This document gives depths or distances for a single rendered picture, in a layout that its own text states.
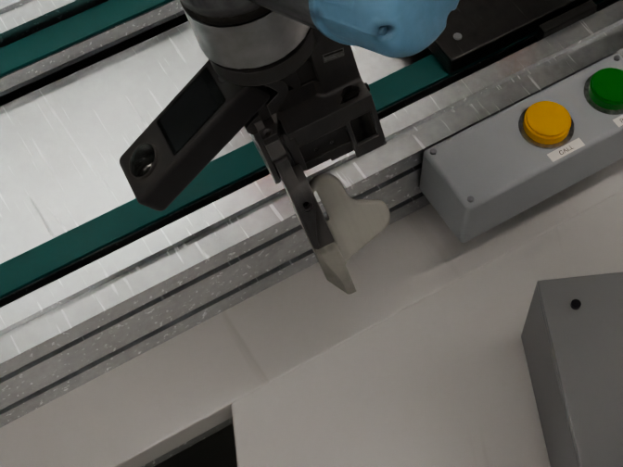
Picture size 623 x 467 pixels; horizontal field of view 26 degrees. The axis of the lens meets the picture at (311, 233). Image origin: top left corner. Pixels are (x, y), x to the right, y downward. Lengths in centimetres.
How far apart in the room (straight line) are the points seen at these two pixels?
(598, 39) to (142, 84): 42
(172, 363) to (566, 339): 33
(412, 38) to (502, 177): 45
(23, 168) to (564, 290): 48
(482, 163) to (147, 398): 35
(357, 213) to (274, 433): 27
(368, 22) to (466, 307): 54
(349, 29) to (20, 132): 59
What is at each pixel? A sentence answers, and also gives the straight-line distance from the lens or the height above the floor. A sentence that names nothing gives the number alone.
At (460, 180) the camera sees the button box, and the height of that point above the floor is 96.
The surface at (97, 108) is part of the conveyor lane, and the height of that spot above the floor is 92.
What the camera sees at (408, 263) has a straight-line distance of 121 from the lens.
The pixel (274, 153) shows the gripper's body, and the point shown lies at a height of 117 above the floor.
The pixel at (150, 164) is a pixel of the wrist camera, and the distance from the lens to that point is 90.
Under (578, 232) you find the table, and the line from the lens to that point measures 125.
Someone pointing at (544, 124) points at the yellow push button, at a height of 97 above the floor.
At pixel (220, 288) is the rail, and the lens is 115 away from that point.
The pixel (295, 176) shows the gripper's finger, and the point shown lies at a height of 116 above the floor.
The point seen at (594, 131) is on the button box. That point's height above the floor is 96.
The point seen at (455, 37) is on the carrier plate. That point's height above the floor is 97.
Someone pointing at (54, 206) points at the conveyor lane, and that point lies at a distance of 119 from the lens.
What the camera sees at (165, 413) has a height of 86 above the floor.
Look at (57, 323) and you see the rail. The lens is 108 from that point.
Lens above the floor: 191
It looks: 59 degrees down
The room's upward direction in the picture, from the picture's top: straight up
